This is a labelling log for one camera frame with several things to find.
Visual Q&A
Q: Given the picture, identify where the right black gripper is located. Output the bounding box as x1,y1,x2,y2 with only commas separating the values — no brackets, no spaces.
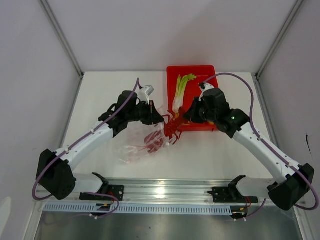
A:
183,97,218,125

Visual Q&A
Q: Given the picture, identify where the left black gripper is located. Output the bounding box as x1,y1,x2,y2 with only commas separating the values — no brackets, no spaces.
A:
126,100,164,126

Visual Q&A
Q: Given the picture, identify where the red lobster toy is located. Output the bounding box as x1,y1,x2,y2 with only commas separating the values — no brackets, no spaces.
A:
123,108,189,156

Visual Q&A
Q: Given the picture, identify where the clear zip top bag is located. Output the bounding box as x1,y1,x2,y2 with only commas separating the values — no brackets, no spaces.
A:
111,121,170,165

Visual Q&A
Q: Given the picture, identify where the green white celery toy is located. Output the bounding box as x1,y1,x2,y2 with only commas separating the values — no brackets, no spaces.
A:
172,73,197,114

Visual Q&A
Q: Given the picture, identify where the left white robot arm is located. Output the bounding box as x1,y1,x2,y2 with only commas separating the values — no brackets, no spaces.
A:
32,85,164,201

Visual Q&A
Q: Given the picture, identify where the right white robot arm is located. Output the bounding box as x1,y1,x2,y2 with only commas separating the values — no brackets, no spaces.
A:
184,83,315,211

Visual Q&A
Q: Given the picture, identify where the red plastic tray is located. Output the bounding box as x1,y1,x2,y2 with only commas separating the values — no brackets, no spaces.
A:
166,65,216,118

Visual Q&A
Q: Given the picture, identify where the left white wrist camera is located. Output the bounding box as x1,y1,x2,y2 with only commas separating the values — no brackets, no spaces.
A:
137,85,155,105

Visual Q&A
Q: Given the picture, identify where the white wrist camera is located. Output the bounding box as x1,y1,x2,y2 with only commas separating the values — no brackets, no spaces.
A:
137,85,155,105
199,82,215,101

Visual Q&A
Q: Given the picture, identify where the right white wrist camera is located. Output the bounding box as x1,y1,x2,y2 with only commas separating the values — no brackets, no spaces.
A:
199,82,215,101

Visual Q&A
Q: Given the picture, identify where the aluminium mounting rail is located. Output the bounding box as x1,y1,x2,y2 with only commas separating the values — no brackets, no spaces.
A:
33,178,276,203

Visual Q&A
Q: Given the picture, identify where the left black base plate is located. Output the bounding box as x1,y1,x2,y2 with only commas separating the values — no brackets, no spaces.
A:
79,184,125,201

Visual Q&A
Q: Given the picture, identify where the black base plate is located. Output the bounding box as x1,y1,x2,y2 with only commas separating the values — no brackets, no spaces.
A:
207,186,259,204
79,184,125,201

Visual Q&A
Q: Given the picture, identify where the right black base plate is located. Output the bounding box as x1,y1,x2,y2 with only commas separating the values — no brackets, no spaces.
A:
207,186,259,204

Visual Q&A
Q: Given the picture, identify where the white slotted cable duct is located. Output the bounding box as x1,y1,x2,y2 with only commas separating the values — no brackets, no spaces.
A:
43,202,245,216

